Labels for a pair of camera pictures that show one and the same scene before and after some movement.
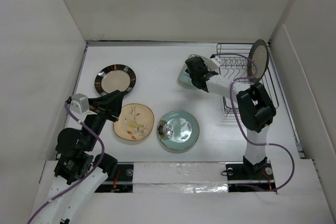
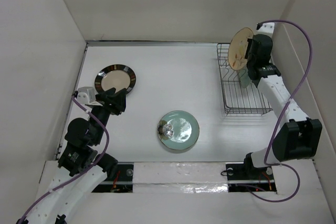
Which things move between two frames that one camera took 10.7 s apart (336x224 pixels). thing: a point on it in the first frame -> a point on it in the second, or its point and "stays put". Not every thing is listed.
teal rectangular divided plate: [184, 76] -> [245, 80]
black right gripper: [204, 66] -> [250, 40]
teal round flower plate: [178, 130] stays put
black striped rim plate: [113, 77] stays put
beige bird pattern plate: [136, 122] -> [238, 48]
